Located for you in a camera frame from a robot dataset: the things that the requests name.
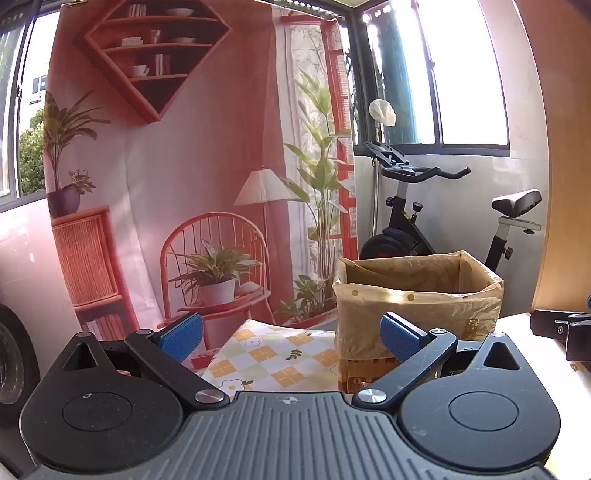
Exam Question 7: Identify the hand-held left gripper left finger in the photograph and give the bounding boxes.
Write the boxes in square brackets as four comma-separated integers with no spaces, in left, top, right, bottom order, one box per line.
[60,311,232,414]

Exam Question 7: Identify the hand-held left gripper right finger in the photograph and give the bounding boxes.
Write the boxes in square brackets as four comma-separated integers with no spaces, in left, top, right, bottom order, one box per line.
[353,311,529,411]

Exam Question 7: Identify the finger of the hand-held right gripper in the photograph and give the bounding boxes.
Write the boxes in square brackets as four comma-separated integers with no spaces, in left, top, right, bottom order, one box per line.
[566,314,591,362]
[530,310,573,341]

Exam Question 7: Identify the cardboard box with plastic liner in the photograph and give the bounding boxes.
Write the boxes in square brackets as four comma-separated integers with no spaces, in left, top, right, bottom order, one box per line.
[332,250,504,361]

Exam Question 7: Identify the brown cardboard box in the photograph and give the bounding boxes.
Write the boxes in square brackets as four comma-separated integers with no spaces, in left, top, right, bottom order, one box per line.
[338,353,403,394]

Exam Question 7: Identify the black exercise bike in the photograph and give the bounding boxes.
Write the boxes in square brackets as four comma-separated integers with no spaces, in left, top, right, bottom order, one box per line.
[358,140,543,274]

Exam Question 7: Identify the printed pink room backdrop cloth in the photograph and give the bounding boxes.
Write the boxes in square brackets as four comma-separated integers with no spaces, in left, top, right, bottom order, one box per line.
[44,0,358,370]

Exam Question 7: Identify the wooden panel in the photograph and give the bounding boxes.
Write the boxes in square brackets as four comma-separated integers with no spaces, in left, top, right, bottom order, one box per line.
[512,0,591,315]

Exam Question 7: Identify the dark round wheel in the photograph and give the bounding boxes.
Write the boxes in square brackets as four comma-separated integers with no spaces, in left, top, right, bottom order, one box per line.
[0,302,41,417]

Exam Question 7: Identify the metal pole with white cloth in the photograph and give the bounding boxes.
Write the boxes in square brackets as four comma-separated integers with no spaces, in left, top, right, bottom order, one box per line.
[368,98,398,241]

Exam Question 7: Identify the dark framed window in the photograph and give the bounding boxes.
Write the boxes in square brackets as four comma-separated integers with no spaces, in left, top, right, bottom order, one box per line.
[342,0,513,160]
[0,0,63,210]

